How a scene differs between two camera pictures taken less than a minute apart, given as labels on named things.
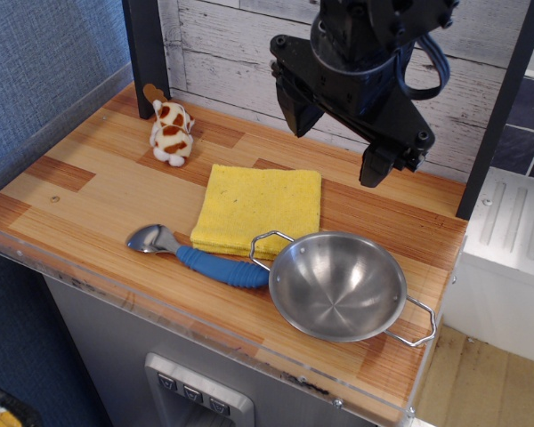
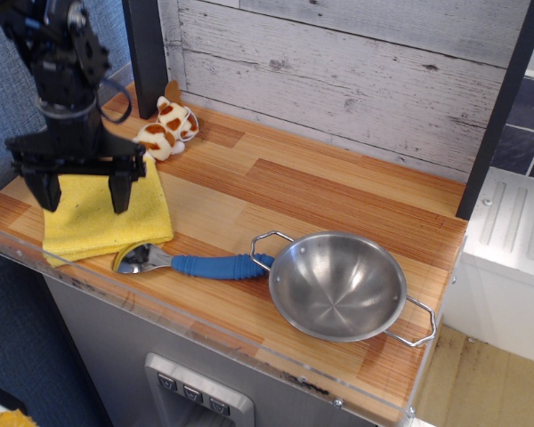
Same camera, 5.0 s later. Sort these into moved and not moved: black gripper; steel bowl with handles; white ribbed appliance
Moved: black gripper
Not moved: steel bowl with handles; white ribbed appliance
